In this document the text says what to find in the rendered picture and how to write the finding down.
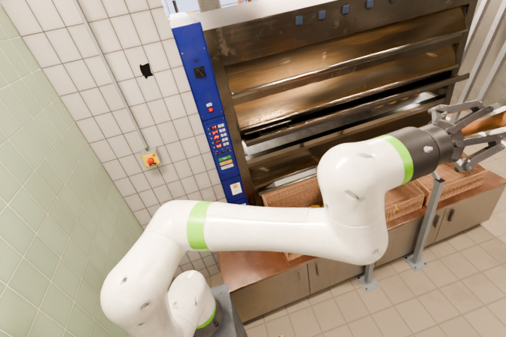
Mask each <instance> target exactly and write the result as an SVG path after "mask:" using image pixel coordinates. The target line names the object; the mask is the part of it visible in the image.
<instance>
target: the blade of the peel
mask: <svg viewBox="0 0 506 337"><path fill-rule="evenodd" d="M315 173H317V171H316V170H315V168H314V169H311V170H309V171H306V172H302V173H300V174H297V175H293V176H291V177H288V178H284V179H281V180H279V181H276V182H274V183H272V184H271V185H269V186H268V187H266V188H269V187H277V186H279V185H282V184H286V183H288V182H291V181H295V180H297V179H300V178H304V177H306V176H308V175H312V174H315Z"/></svg>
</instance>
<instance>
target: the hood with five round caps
mask: <svg viewBox="0 0 506 337"><path fill-rule="evenodd" d="M469 3H470V0H336V1H332V2H326V3H323V4H320V5H313V6H310V7H306V8H301V9H297V10H293V11H288V12H284V13H280V14H274V15H271V16H268V17H261V18H258V19H254V20H249V21H245V22H241V23H235V24H232V25H229V26H222V27H219V28H215V31H216V34H217V38H218V43H219V47H220V51H221V56H222V59H223V63H224V66H226V65H231V64H234V63H238V62H243V61H246V60H250V59H255V58H258V57H261V56H266V55H270V54H273V53H278V52H282V51H285V50H290V49H293V48H296V47H302V46H305V45H308V44H314V43H317V42H320V41H325V40H328V39H332V38H337V37H340V36H344V35H349V34H352V33H356V32H360V31H364V30H367V29H372V28H376V27H379V26H384V25H388V24H390V23H396V22H399V21H402V20H408V19H411V18H414V17H420V16H422V15H426V14H431V13H434V12H438V11H443V10H446V9H450V8H454V7H458V6H461V5H466V4H469Z"/></svg>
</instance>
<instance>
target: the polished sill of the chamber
mask: <svg viewBox="0 0 506 337"><path fill-rule="evenodd" d="M444 100H445V97H443V96H435V97H433V98H430V99H426V100H423V101H421V102H417V103H414V104H411V105H407V106H404V107H402V108H397V109H394V110H392V111H388V112H385V113H382V114H378V115H376V116H373V117H368V118H366V119H363V120H359V121H357V122H354V123H350V124H347V125H345V126H340V127H337V128H335V129H331V130H328V131H325V132H321V133H319V134H316V135H311V136H309V137H306V138H302V139H300V140H296V141H293V142H290V143H287V144H283V145H280V146H278V147H274V148H270V149H268V150H264V151H261V152H259V153H254V154H252V155H249V156H246V157H245V158H246V162H247V165H248V164H251V163H254V162H258V161H261V160H263V159H267V158H270V157H272V156H277V155H279V154H282V153H286V152H288V151H291V150H296V149H298V148H301V147H305V146H307V145H310V144H315V143H317V142H320V141H324V140H326V139H329V138H333V137H336V136H338V135H342V134H345V133H347V132H351V131H354V130H357V129H361V128H364V127H366V126H370V125H373V124H376V123H380V122H382V121H385V120H389V119H392V118H394V117H399V116H401V115H404V114H408V113H410V112H413V111H418V110H420V109H423V108H427V107H429V106H432V105H436V104H439V103H441V102H444Z"/></svg>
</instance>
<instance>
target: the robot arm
mask: <svg viewBox="0 0 506 337"><path fill-rule="evenodd" d="M470 109H471V110H472V111H473V112H471V113H470V114H467V115H466V116H464V117H462V118H461V119H459V120H457V121H456V122H454V123H451V122H448V121H445V120H442V119H441V118H442V117H445V116H446V114H452V113H456V112H460V111H466V110H470ZM503 111H506V106H504V107H500V105H499V104H498V103H495V104H493V105H489V106H487V107H484V106H483V101H482V100H480V99H478V100H475V101H471V102H465V103H461V104H457V105H451V106H447V105H438V106H436V107H433V108H430V109H428V113H429V114H430V115H432V121H430V122H429V123H428V125H426V126H422V127H420V128H416V127H406V128H403V129H399V130H397V131H394V132H390V133H388V134H385V135H381V136H380V137H377V138H373V139H370V140H367V141H360V142H355V143H345V144H339V145H337V146H335V147H332V148H331V149H330V150H329V151H328V152H326V153H325V155H324V156H323V157H322V158H321V160H320V162H319V166H318V170H317V178H318V182H319V186H320V190H321V192H322V198H323V202H324V205H325V207H324V208H272V207H259V206H249V205H235V204H229V203H223V202H205V201H193V200H174V201H171V202H167V203H166V204H164V205H162V206H161V207H160V208H159V209H158V210H157V212H156V213H155V215H154V216H153V218H152V219H151V222H150V223H149V224H148V226H147V228H146V229H145V231H144V232H143V234H142V235H141V237H140V238H139V240H138V241H137V242H136V243H135V244H134V245H133V247H132V248H131V249H130V251H129V252H128V253H127V254H126V255H125V257H124V258H123V259H122V260H121V261H120V262H119V263H118V264H117V265H116V266H115V267H114V268H113V269H112V270H111V272H110V273H109V274H108V276H107V278H106V279H105V281H104V284H103V285H102V290H101V296H100V302H101V306H102V310H103V312H104V314H105V316H106V317H107V318H108V319H109V320H110V321H111V322H113V323H115V324H117V325H118V326H119V327H121V328H122V329H124V330H126V331H127V332H128V333H129V334H130V336H131V337H211V336H213V335H214V334H215V333H216V332H217V331H218V329H219V327H220V326H221V323H222V320H223V308H222V307H221V303H220V302H219V301H218V300H217V299H216V298H215V297H214V296H213V294H212V291H211V290H210V288H209V285H208V284H207V282H206V279H205V278H204V277H203V275H202V274H201V273H199V272H197V271H193V270H191V271H186V272H183V273H181V274H180V275H179V276H178V277H177V278H176V279H175V280H174V281H173V282H172V285H171V287H170V288H169V285H170V283H171V280H172V278H173V276H174V274H175V271H176V269H177V268H178V265H179V263H180V262H181V259H182V257H183V256H184V255H185V254H186V252H187V251H188V250H191V251H238V250H259V251H275V252H284V253H292V254H303V255H309V256H314V257H323V258H326V259H330V260H337V261H340V262H345V263H351V264H354V265H360V266H364V265H369V264H371V263H375V262H376V261H377V260H379V259H380V258H381V257H382V256H383V254H384V253H385V252H386V249H387V247H388V243H389V235H388V231H387V226H386V216H385V194H386V192H387V191H389V190H391V189H393V188H395V187H398V186H400V185H402V184H405V183H408V182H411V181H414V180H416V179H418V178H421V177H424V176H426V175H429V174H431V173H432V172H434V171H435V170H436V168H437V167H438V166H439V165H441V164H443V163H445V162H451V163H452V164H453V165H454V166H455V168H454V169H455V171H456V172H470V171H472V169H473V168H474V167H475V165H476V164H478V163H479V162H482V161H483V160H485V159H487V158H489V157H491V156H493V155H494V154H496V153H498V152H500V151H502V150H504V149H505V145H504V144H502V143H501V140H502V139H503V138H506V126H504V127H501V128H498V129H494V130H492V131H489V132H486V133H485V134H486V135H487V136H483V137H478V138H469V139H465V137H464V135H463V134H462V129H463V128H465V127H466V126H467V125H468V124H470V123H472V122H474V121H475V120H477V119H482V118H485V117H490V116H492V115H495V114H498V113H501V112H503ZM487 142H488V145H489V146H486V147H484V148H483V149H481V150H479V151H477V152H475V153H473V154H471V155H469V156H467V157H465V158H464V159H460V157H461V155H462V153H463V150H464V149H465V147H466V146H471V145H475V144H482V143H487ZM168 288H169V292H168Z"/></svg>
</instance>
